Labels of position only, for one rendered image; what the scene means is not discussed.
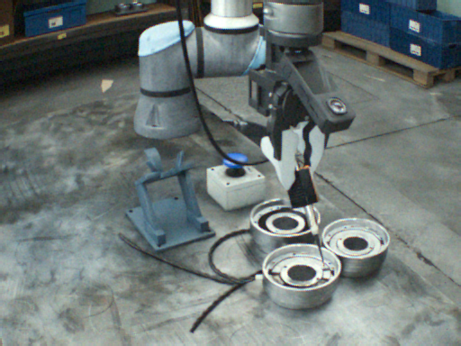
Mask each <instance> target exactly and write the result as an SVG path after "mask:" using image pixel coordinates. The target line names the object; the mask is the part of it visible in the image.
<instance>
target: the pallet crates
mask: <svg viewBox="0 0 461 346"><path fill-rule="evenodd" d="M340 11H341V12H342V15H341V20H342V23H341V29H342V31H338V32H325V33H323V35H322V45H323V48H324V49H327V50H330V51H332V52H335V53H338V54H340V55H343V56H346V57H349V58H352V59H353V60H356V61H358V62H362V63H365V64H367V65H370V66H372V67H374V68H377V69H380V70H382V71H384V72H388V73H390V74H392V75H393V76H395V77H399V78H401V79H404V80H406V81H409V82H411V83H412V84H413V85H416V86H419V87H422V88H425V89H431V88H432V85H433V78H435V79H437V80H438V81H440V82H442V83H445V84H447V83H451V82H453V81H454V79H453V78H454V77H455V76H454V74H457V75H458V76H460V77H461V17H457V16H454V15H453V14H447V13H445V12H442V11H439V10H437V0H341V9H340ZM342 41H343V42H345V43H346V44H347V45H351V46H353V47H354V48H357V49H360V50H364V51H366V58H365V57H361V56H359V55H356V54H355V53H353V52H350V51H347V50H343V49H342V48H341V45H340V44H341V42H342ZM385 59H389V60H390V61H392V62H394V63H398V64H400V65H403V66H405V67H406V68H410V69H413V72H414V73H413V77H411V76H409V75H408V74H405V73H403V72H401V71H398V70H395V69H393V68H390V67H388V66H386V65H385V62H386V60H385Z"/></svg>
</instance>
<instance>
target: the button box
mask: <svg viewBox="0 0 461 346"><path fill-rule="evenodd" d="M265 179H266V178H265V177H264V176H263V175H262V174H260V173H259V172H257V171H256V170H255V169H254V168H252V167H244V168H239V172H232V171H231V168H227V167H226V166H219V167H215V168H208V169H207V186H208V194H209V195H210V196H211V197H212V198H213V199H214V200H215V201H216V202H217V203H218V205H219V206H221V207H222V208H223V209H224V210H225V211H226V212H229V211H231V210H235V209H239V208H242V207H246V206H250V205H252V204H255V203H259V202H262V201H265Z"/></svg>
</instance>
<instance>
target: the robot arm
mask: <svg viewBox="0 0 461 346"><path fill-rule="evenodd" d="M263 11H264V26H263V25H261V24H259V23H258V18H257V17H256V16H255V15H254V14H253V13H252V0H212V11H211V13H210V14H208V15H207V16H206V17H205V18H204V20H203V24H204V27H197V28H195V27H194V25H193V24H192V23H191V22H190V21H189V22H187V21H183V23H184V32H185V39H186V45H187V46H186V48H187V53H188V57H189V61H190V65H191V70H192V73H193V74H192V78H193V80H194V79H195V78H209V77H242V76H249V82H248V91H249V106H250V107H252V108H254V109H255V110H257V111H258V113H259V114H261V115H263V116H265V117H268V118H267V134H268V136H267V137H263V138H262V140H261V150H263V152H264V153H265V154H266V155H267V157H268V158H269V159H270V160H271V161H272V164H273V165H274V166H275V168H276V173H277V176H278V178H279V180H280V182H281V183H282V186H283V187H284V188H285V189H286V190H290V188H291V187H292V184H293V182H295V180H296V177H295V172H294V171H295V168H296V162H295V158H294V153H295V150H296V148H297V149H298V150H299V151H300V152H301V153H302V155H303V159H304V166H303V167H307V166H309V167H311V171H312V173H313V171H314V170H315V169H316V167H317V165H318V164H319V162H320V160H321V156H322V154H323V152H324V149H326V148H327V145H328V142H329V136H330V134H332V133H335V132H341V131H345V130H348V127H349V126H350V125H351V124H352V122H354V119H355V117H356V113H355V111H354V110H353V109H352V107H351V106H350V104H349V103H348V101H347V99H346V98H345V96H343V94H342V93H341V91H340V90H339V88H338V87H337V85H336V84H335V82H334V81H333V79H332V78H331V77H330V75H329V74H328V72H327V71H326V69H325V68H324V67H323V66H322V64H321V63H320V61H319V60H318V58H316V56H315V55H314V53H313V52H312V51H311V50H308V49H309V47H314V46H317V45H319V44H320V45H321V31H322V30H323V4H322V0H264V6H263ZM139 45H140V50H139V58H140V101H139V102H138V104H137V108H136V112H135V115H134V129H135V131H136V133H137V134H139V135H141V136H144V137H147V138H151V139H160V140H169V139H177V138H182V137H183V136H186V135H189V134H191V133H194V132H197V131H199V130H200V129H201V128H202V127H203V126H202V124H201V121H200V118H199V116H198V113H197V111H196V108H195V105H194V99H193V96H192V93H191V89H190V86H189V82H188V79H187V75H186V74H187V71H186V67H185V61H184V56H183V52H182V49H183V48H182V44H181V40H180V35H179V27H178V22H177V21H175V22H169V23H163V24H161V25H157V26H154V27H153V28H150V29H148V30H146V31H145V32H144V33H143V34H142V35H141V36H140V43H139ZM265 61H266V63H264V62H265ZM260 70H265V71H261V72H259V71H260ZM251 81H254V82H256V83H257V101H256V100H255V99H253V98H252V84H251ZM299 123H301V128H300V130H296V131H291V130H290V125H291V126H293V128H296V127H297V125H298V124H299Z"/></svg>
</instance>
